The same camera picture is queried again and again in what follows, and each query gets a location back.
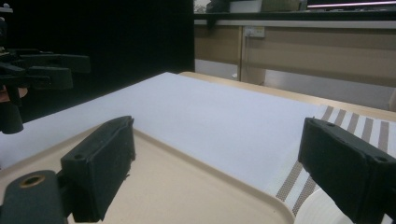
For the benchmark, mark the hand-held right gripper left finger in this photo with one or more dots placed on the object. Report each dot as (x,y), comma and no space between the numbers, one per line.
(99,168)

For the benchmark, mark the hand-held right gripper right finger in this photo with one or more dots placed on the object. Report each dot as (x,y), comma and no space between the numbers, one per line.
(348,174)

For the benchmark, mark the beige plastic tray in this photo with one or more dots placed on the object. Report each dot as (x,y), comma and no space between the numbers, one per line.
(186,193)

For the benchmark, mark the white plate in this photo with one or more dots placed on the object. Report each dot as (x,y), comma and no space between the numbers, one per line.
(317,208)

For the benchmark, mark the striped placemat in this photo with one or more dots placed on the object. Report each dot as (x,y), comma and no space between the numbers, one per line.
(361,127)

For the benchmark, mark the wooden table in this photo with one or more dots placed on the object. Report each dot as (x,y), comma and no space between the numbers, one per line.
(280,90)

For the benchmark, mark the white board mat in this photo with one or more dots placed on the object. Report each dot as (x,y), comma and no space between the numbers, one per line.
(202,118)

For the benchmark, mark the wooden desk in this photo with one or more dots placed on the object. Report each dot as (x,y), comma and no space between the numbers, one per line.
(311,53)

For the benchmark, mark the white box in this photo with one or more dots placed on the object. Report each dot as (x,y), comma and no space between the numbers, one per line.
(246,5)

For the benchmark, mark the white wall socket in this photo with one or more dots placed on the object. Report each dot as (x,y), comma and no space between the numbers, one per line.
(254,31)

